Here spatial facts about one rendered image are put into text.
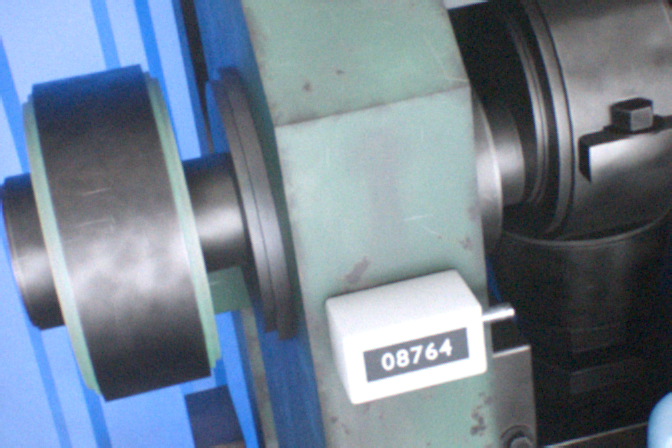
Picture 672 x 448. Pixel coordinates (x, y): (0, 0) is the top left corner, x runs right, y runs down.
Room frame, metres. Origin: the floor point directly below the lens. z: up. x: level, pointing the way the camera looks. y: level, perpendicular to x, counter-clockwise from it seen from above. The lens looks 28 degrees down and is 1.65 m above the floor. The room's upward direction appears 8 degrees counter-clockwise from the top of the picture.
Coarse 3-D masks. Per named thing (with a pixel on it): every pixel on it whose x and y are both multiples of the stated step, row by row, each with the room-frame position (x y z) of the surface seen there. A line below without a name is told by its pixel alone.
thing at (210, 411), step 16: (192, 400) 1.14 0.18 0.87; (208, 400) 1.13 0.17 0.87; (224, 400) 1.12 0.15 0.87; (192, 416) 1.09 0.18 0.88; (208, 416) 1.08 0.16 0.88; (224, 416) 1.08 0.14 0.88; (192, 432) 1.05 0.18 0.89; (208, 432) 1.04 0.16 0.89; (224, 432) 1.04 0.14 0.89; (240, 432) 1.03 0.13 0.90
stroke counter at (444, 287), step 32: (384, 288) 0.53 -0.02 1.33; (416, 288) 0.53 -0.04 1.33; (448, 288) 0.52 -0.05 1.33; (352, 320) 0.51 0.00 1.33; (384, 320) 0.50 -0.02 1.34; (416, 320) 0.50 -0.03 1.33; (448, 320) 0.50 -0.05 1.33; (480, 320) 0.51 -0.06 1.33; (352, 352) 0.49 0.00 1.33; (384, 352) 0.50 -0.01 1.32; (416, 352) 0.50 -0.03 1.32; (480, 352) 0.50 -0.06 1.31; (352, 384) 0.49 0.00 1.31; (384, 384) 0.50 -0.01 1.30; (416, 384) 0.50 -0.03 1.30
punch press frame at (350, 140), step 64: (192, 0) 1.02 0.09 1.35; (256, 0) 0.58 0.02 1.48; (320, 0) 0.58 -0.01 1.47; (384, 0) 0.58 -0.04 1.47; (448, 0) 0.62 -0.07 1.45; (192, 64) 1.02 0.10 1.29; (256, 64) 0.56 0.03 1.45; (320, 64) 0.55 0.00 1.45; (384, 64) 0.55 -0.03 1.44; (448, 64) 0.55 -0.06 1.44; (256, 128) 0.61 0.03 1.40; (320, 128) 0.53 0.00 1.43; (384, 128) 0.54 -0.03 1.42; (448, 128) 0.54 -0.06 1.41; (256, 192) 0.59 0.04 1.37; (320, 192) 0.53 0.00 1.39; (384, 192) 0.54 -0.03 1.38; (448, 192) 0.54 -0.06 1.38; (256, 256) 0.58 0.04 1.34; (320, 256) 0.53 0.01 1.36; (384, 256) 0.54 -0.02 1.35; (448, 256) 0.54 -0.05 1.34; (256, 320) 0.85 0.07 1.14; (320, 320) 0.53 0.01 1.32; (256, 384) 1.02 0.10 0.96; (320, 384) 0.53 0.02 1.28; (448, 384) 0.54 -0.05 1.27
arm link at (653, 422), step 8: (664, 400) 0.53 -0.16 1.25; (656, 408) 0.52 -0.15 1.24; (664, 408) 0.52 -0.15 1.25; (656, 416) 0.52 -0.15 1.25; (664, 416) 0.51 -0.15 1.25; (656, 424) 0.51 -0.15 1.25; (664, 424) 0.51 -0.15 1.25; (648, 432) 0.52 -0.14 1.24; (656, 432) 0.51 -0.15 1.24; (664, 432) 0.50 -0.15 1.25; (648, 440) 0.52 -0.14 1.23; (656, 440) 0.50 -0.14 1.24; (664, 440) 0.50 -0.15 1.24
